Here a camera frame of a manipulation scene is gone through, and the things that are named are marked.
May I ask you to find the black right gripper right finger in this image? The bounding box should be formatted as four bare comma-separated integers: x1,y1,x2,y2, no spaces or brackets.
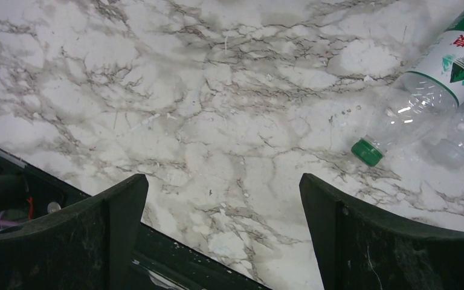
299,173,464,289

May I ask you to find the clear bottle blue label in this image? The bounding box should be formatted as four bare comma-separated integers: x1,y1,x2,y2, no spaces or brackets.
422,103,464,169

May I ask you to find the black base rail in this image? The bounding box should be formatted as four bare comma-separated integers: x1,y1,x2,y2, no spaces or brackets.
0,149,263,289

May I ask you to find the clear bottle green white label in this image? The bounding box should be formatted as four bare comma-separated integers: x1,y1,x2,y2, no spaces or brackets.
351,12,464,167

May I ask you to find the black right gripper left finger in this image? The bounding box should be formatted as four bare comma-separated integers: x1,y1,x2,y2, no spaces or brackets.
0,174,149,289

